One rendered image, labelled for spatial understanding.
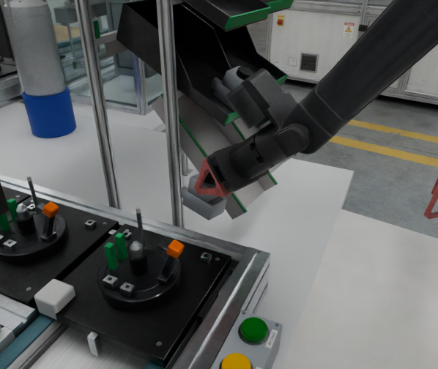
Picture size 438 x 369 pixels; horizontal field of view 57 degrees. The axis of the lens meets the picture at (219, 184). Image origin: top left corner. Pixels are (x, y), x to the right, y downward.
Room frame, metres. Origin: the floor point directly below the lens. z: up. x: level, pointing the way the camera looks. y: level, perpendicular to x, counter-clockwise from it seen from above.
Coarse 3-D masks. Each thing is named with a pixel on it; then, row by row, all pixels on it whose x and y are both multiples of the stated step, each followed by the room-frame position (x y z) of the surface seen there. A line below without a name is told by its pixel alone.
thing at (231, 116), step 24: (144, 0) 0.84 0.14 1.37; (120, 24) 0.81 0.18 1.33; (144, 24) 0.77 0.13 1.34; (192, 24) 0.87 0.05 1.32; (144, 48) 0.77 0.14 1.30; (192, 48) 0.87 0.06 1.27; (216, 48) 0.84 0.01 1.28; (192, 72) 0.79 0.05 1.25; (216, 72) 0.83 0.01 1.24; (192, 96) 0.71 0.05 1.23
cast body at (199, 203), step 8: (192, 176) 0.60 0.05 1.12; (208, 176) 0.59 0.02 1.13; (192, 184) 0.59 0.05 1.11; (208, 184) 0.58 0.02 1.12; (184, 192) 0.62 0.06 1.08; (192, 192) 0.59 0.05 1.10; (184, 200) 0.60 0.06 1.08; (192, 200) 0.59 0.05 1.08; (200, 200) 0.58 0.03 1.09; (208, 200) 0.57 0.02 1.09; (216, 200) 0.58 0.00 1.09; (224, 200) 0.59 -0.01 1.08; (192, 208) 0.59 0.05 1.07; (200, 208) 0.58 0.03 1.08; (208, 208) 0.57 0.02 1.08; (216, 208) 0.57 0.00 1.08; (224, 208) 0.59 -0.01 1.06; (208, 216) 0.56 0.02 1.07; (216, 216) 0.58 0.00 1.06
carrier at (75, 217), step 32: (32, 192) 0.68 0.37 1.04; (0, 224) 0.62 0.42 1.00; (32, 224) 0.62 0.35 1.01; (64, 224) 0.64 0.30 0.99; (96, 224) 0.67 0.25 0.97; (0, 256) 0.56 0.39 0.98; (32, 256) 0.56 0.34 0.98; (64, 256) 0.57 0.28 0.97; (0, 288) 0.49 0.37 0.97; (32, 288) 0.49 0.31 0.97
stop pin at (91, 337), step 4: (92, 332) 0.41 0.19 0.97; (88, 336) 0.40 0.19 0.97; (92, 336) 0.40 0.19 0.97; (96, 336) 0.40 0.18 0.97; (88, 340) 0.40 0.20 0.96; (92, 340) 0.39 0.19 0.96; (96, 340) 0.40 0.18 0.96; (92, 344) 0.40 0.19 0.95; (96, 344) 0.40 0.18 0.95; (100, 344) 0.40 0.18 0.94; (92, 348) 0.40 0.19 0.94; (96, 348) 0.39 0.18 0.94; (100, 348) 0.40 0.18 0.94; (92, 352) 0.40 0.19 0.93; (96, 352) 0.39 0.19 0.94; (100, 352) 0.40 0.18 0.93
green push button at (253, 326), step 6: (246, 318) 0.43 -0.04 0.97; (252, 318) 0.43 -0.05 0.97; (258, 318) 0.43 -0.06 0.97; (246, 324) 0.42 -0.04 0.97; (252, 324) 0.42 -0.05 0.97; (258, 324) 0.42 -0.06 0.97; (264, 324) 0.42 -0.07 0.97; (246, 330) 0.41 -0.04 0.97; (252, 330) 0.41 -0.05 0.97; (258, 330) 0.41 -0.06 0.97; (264, 330) 0.41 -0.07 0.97; (246, 336) 0.40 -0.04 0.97; (252, 336) 0.40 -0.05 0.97; (258, 336) 0.40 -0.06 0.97; (264, 336) 0.40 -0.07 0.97
